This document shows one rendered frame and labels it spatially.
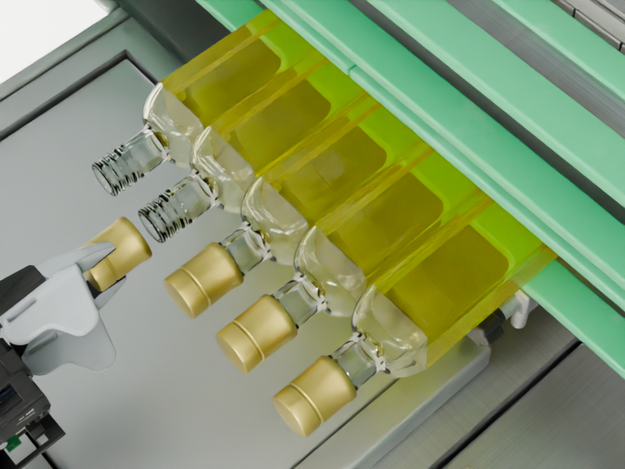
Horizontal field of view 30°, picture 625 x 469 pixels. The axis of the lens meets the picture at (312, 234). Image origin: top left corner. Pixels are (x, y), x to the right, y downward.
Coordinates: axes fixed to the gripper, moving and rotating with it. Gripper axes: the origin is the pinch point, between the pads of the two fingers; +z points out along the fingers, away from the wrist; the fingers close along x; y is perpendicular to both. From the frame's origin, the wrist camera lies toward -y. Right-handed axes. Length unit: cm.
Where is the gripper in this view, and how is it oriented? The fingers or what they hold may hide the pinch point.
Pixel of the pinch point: (97, 263)
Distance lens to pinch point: 82.3
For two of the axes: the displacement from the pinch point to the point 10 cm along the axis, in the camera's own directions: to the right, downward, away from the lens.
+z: 7.5, -5.8, 3.2
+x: -0.4, -5.1, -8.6
